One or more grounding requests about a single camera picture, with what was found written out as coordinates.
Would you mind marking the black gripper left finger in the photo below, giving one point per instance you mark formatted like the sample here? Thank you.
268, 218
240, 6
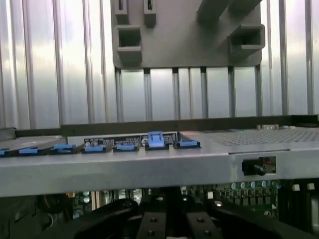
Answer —
153, 224

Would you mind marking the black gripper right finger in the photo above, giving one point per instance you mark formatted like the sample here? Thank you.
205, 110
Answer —
202, 225

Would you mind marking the black and silver PC case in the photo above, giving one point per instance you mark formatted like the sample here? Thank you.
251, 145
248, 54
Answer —
124, 171

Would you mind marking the green motherboard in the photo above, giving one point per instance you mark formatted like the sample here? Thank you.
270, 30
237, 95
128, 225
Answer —
261, 196

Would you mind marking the blue card retention clip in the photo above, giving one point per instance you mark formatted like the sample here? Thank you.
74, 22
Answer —
28, 151
62, 149
157, 140
4, 153
125, 148
94, 149
188, 144

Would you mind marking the grey parts rack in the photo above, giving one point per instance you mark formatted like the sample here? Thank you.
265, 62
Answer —
174, 44

